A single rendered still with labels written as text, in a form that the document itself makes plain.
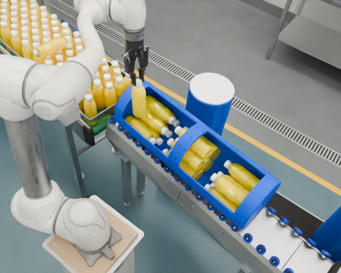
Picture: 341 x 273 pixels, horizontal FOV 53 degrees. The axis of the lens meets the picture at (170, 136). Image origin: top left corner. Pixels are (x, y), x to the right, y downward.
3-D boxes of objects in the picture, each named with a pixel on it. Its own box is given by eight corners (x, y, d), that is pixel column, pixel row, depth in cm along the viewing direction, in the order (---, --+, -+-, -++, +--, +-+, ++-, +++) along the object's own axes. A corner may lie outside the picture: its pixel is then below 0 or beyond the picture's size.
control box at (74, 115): (66, 127, 188) (63, 114, 180) (45, 106, 196) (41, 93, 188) (80, 117, 193) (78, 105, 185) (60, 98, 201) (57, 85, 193)
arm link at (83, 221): (102, 257, 139) (93, 238, 122) (60, 244, 142) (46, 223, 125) (117, 221, 149) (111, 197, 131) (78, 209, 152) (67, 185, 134)
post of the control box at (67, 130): (83, 201, 271) (61, 116, 193) (79, 197, 272) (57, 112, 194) (87, 197, 273) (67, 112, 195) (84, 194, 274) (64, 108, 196)
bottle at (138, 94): (149, 112, 177) (148, 82, 163) (141, 120, 173) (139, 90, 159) (138, 106, 180) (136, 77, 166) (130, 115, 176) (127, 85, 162)
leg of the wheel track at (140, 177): (140, 196, 277) (141, 150, 228) (135, 192, 279) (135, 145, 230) (145, 192, 280) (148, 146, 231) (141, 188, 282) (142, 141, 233)
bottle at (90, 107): (92, 114, 208) (89, 91, 193) (100, 120, 206) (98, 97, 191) (83, 121, 205) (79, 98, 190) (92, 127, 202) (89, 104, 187)
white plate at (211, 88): (242, 86, 215) (242, 88, 216) (205, 66, 224) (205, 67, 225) (219, 110, 200) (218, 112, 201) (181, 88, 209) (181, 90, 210)
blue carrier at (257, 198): (236, 239, 162) (250, 214, 139) (115, 131, 196) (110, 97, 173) (270, 200, 175) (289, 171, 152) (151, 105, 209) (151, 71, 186)
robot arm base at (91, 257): (96, 275, 141) (93, 271, 136) (64, 238, 150) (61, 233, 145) (129, 244, 149) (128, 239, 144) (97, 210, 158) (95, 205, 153)
